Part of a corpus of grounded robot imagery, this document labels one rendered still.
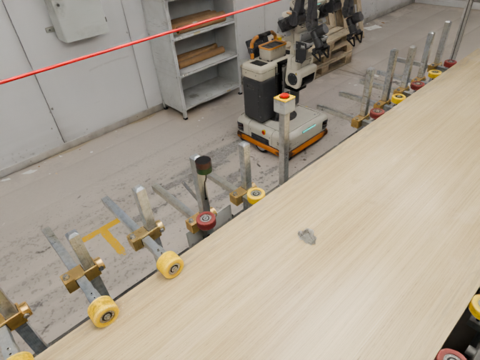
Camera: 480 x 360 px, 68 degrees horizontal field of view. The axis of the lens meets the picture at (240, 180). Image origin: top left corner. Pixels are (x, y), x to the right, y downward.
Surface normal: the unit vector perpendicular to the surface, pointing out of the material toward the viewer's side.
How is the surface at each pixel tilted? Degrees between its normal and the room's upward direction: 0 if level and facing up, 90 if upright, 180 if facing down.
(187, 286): 0
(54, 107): 90
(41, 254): 0
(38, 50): 90
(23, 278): 0
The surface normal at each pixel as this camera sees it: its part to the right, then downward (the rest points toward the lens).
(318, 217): -0.07, -0.79
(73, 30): 0.68, 0.41
